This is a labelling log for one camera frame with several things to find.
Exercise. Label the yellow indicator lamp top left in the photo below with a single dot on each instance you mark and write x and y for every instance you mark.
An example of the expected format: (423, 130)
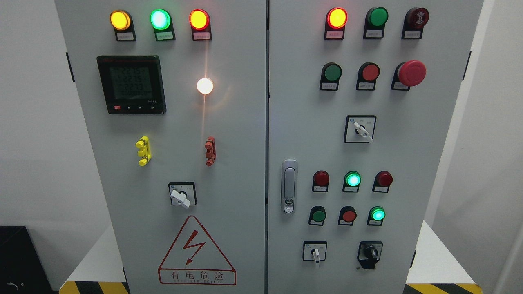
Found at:
(122, 23)

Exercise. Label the red push button upper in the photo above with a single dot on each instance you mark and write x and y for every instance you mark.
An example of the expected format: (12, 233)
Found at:
(367, 77)

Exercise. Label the green push button upper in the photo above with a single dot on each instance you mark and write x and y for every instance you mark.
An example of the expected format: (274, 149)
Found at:
(330, 77)

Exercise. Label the grey left cabinet door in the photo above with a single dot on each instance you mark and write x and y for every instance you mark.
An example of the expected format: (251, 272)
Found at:
(231, 192)

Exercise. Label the red terminal connector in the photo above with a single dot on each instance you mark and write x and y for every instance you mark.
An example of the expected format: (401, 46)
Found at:
(210, 153)

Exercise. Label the white lit indicator lamp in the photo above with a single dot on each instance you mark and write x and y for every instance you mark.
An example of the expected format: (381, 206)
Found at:
(205, 86)

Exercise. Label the red electric hazard warning sticker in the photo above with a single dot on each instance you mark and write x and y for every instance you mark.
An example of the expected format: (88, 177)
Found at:
(195, 259)

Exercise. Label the grey right cabinet door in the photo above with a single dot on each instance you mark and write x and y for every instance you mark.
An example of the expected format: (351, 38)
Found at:
(308, 125)

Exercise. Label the white selector switch right upper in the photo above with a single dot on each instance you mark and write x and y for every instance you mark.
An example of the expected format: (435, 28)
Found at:
(359, 129)

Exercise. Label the green lit lamp lower middle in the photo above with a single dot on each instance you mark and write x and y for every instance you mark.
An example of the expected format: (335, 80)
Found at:
(351, 182)

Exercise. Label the black rotary knob switch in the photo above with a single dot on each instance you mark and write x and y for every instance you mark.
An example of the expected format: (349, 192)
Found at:
(369, 253)

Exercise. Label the white selector switch left door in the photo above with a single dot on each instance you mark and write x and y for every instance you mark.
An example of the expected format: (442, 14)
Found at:
(182, 194)

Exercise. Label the white platform with hazard stripes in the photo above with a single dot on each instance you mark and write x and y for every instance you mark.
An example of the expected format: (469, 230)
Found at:
(434, 270)

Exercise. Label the green push button lower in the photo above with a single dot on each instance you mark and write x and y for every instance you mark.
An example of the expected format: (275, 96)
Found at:
(317, 216)

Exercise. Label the dark red buzzer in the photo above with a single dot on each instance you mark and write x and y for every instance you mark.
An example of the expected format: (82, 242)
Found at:
(414, 21)

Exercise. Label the red lamp lower right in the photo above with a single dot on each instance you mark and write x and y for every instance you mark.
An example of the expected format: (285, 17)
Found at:
(382, 182)

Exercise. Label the red push button lower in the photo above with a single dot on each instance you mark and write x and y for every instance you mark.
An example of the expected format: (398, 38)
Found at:
(347, 216)

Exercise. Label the yellow terminal connector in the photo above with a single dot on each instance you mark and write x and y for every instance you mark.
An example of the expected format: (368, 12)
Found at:
(144, 150)

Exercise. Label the grey cabinet door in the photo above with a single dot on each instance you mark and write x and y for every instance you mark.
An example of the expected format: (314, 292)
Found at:
(308, 125)
(231, 192)

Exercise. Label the red emergency stop button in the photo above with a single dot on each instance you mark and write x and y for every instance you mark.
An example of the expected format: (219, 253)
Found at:
(408, 74)

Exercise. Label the green indicator lamp top left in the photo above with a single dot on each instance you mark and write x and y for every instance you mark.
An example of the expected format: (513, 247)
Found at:
(161, 22)

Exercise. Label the red lit lamp right door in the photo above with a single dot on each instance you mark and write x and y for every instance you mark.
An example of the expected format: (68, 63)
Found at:
(335, 22)

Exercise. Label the green lamp top right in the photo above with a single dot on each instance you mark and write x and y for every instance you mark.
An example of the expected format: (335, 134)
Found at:
(375, 21)

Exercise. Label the red indicator lamp left door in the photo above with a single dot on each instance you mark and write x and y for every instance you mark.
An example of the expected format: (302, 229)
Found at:
(199, 21)

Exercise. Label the black digital power meter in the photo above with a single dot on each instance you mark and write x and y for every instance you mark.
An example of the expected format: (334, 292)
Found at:
(132, 85)

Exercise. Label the green push button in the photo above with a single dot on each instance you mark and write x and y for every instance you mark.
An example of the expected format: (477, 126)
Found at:
(317, 216)
(330, 77)

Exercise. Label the dark red lamp lower left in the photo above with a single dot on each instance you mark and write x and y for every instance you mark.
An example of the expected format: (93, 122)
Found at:
(320, 181)

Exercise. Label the silver door latch handle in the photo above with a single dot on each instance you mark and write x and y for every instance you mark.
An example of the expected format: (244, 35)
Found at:
(288, 183)

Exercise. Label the red push button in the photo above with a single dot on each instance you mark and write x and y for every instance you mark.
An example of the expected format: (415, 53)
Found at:
(347, 216)
(367, 77)

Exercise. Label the small white selector switch bottom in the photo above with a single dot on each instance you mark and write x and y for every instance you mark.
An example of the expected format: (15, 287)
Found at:
(314, 251)

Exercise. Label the green lamp button lower right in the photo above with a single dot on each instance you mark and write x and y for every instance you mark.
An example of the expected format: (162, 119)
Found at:
(376, 216)

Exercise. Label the black box bottom left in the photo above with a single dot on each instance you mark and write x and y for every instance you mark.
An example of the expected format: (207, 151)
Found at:
(21, 271)

